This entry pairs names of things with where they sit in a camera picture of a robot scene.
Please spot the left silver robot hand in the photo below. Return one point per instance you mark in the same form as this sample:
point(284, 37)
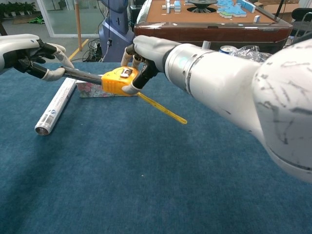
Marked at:
point(19, 46)

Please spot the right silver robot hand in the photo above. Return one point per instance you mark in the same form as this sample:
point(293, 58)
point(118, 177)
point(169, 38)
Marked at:
point(153, 50)

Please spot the yellow tape measure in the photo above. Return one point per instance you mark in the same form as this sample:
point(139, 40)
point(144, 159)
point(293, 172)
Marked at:
point(113, 81)

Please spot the dark wooden table leg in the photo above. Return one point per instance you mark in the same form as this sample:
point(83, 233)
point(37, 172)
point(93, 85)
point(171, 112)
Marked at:
point(3, 29)

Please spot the potted green plants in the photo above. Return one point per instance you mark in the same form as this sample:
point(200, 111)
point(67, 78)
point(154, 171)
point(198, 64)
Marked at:
point(18, 8)

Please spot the cluster of standing mahjong tiles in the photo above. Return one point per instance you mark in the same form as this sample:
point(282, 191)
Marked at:
point(173, 6)

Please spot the wooden pole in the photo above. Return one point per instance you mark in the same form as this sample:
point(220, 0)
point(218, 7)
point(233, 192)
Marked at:
point(78, 26)

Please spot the black mahjong table centre dial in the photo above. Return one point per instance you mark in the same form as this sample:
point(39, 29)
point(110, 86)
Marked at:
point(201, 6)

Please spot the brown mahjong table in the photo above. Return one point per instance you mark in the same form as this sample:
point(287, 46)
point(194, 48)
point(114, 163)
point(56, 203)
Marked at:
point(219, 30)

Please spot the white paper roll tube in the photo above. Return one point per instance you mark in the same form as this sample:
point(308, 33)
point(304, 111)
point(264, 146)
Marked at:
point(57, 104)

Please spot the blue drink can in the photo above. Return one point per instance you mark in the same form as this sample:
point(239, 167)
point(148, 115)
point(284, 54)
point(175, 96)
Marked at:
point(226, 49)

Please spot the floral tissue box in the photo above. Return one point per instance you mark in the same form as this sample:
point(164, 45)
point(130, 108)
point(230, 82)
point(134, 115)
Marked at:
point(91, 92)

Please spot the pile of blue mahjong tiles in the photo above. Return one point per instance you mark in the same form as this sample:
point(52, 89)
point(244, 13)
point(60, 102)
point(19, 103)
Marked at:
point(231, 8)

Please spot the striped shirt in plastic bag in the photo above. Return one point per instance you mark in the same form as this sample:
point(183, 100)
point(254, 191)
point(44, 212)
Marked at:
point(251, 54)

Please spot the single blue mahjong tile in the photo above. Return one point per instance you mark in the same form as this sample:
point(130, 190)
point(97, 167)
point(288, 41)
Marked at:
point(257, 18)

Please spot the blue felt table mat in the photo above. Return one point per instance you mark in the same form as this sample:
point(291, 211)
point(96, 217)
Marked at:
point(122, 182)

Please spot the black office chair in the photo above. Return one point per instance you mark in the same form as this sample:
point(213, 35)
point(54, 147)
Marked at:
point(302, 17)

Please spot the white glass door frame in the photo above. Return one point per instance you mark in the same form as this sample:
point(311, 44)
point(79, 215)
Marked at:
point(46, 22)

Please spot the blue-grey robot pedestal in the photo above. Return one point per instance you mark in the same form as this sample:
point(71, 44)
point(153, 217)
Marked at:
point(115, 34)

